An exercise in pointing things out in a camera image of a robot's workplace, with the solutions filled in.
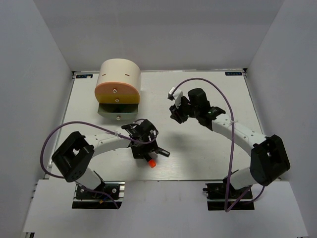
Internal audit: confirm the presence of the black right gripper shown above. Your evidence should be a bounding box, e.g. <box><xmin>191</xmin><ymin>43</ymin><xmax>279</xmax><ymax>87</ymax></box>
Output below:
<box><xmin>170</xmin><ymin>96</ymin><xmax>200</xmax><ymax>124</ymax></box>

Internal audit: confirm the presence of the orange cap black highlighter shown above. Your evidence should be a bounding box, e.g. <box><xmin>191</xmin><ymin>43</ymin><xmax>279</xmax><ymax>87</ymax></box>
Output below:
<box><xmin>144</xmin><ymin>154</ymin><xmax>157</xmax><ymax>168</ymax></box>

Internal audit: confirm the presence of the pink cap black highlighter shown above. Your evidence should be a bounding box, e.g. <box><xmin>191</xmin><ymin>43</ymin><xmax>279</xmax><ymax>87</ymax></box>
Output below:
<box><xmin>158</xmin><ymin>148</ymin><xmax>170</xmax><ymax>157</ymax></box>

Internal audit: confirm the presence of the pale green bottom drawer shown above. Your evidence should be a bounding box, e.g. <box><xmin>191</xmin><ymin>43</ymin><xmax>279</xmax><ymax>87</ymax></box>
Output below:
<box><xmin>97</xmin><ymin>104</ymin><xmax>139</xmax><ymax>120</ymax></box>

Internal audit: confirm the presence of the orange top drawer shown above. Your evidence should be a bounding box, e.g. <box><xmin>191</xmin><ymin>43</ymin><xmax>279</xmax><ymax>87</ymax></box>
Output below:
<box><xmin>95</xmin><ymin>82</ymin><xmax>139</xmax><ymax>95</ymax></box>

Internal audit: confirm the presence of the yellow drawer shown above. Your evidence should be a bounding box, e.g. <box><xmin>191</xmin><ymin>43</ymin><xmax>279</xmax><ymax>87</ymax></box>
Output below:
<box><xmin>96</xmin><ymin>94</ymin><xmax>140</xmax><ymax>104</ymax></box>

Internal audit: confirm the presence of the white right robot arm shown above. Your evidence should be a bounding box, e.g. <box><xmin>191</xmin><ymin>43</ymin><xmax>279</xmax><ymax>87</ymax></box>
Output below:
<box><xmin>168</xmin><ymin>87</ymin><xmax>290</xmax><ymax>198</ymax></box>

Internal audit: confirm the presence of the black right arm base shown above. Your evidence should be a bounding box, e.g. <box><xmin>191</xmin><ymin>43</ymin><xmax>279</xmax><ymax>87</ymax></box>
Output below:
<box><xmin>203</xmin><ymin>182</ymin><xmax>255</xmax><ymax>211</ymax></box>

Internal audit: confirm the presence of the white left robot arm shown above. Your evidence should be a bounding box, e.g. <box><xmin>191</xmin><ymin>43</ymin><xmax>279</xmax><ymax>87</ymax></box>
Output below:
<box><xmin>52</xmin><ymin>119</ymin><xmax>159</xmax><ymax>198</ymax></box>

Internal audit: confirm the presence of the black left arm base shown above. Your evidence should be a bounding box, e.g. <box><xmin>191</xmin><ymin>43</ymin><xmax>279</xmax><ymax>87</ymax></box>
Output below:
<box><xmin>72</xmin><ymin>181</ymin><xmax>125</xmax><ymax>210</ymax></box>

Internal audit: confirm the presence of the cream round drawer cabinet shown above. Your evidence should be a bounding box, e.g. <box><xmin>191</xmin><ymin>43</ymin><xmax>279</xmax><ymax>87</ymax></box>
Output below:
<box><xmin>96</xmin><ymin>59</ymin><xmax>141</xmax><ymax>97</ymax></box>

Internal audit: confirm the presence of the blue right corner sticker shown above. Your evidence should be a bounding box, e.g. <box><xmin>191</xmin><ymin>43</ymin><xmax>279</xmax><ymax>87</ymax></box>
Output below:
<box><xmin>225</xmin><ymin>71</ymin><xmax>243</xmax><ymax>76</ymax></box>

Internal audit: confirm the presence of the blue corner sticker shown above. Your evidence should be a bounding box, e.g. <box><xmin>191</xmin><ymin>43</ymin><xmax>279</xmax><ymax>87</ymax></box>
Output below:
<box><xmin>225</xmin><ymin>71</ymin><xmax>243</xmax><ymax>76</ymax></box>
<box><xmin>76</xmin><ymin>74</ymin><xmax>93</xmax><ymax>79</ymax></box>

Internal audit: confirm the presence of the blue left corner sticker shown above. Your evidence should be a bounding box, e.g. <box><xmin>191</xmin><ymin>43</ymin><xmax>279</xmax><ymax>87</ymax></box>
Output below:
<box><xmin>76</xmin><ymin>74</ymin><xmax>93</xmax><ymax>79</ymax></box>

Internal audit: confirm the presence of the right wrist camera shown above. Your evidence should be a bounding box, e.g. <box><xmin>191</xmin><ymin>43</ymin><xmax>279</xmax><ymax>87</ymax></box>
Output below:
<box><xmin>167</xmin><ymin>87</ymin><xmax>183</xmax><ymax>108</ymax></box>

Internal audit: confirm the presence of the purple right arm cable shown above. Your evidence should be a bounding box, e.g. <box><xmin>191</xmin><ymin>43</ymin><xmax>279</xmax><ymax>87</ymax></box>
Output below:
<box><xmin>173</xmin><ymin>78</ymin><xmax>265</xmax><ymax>213</ymax></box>

